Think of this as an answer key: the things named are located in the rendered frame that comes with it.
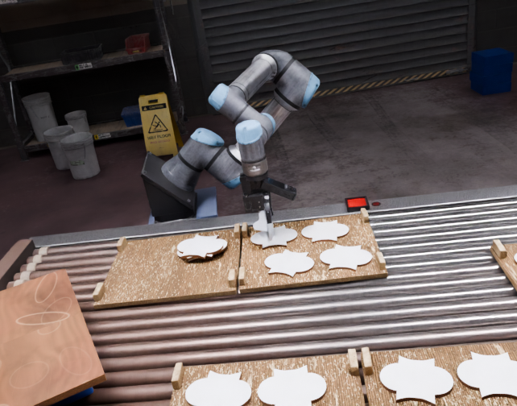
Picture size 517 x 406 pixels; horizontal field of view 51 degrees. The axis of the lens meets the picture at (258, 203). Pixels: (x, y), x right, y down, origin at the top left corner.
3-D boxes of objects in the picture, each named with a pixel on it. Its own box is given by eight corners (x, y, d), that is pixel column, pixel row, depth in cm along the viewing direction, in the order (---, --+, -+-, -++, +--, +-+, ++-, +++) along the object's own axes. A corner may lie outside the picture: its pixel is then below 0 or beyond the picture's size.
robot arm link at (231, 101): (273, 32, 194) (217, 82, 156) (296, 52, 195) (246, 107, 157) (257, 56, 201) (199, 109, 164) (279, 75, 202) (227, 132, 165)
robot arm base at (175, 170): (164, 161, 217) (178, 142, 214) (194, 182, 221) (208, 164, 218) (158, 173, 203) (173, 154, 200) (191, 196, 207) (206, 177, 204)
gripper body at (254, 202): (246, 205, 170) (239, 169, 164) (273, 200, 169) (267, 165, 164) (246, 216, 163) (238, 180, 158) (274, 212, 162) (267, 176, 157)
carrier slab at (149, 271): (124, 245, 184) (122, 241, 183) (241, 232, 180) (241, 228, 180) (94, 309, 152) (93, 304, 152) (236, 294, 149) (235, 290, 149)
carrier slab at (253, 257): (243, 231, 181) (242, 227, 180) (366, 217, 178) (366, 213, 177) (239, 293, 149) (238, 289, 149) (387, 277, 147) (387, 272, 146)
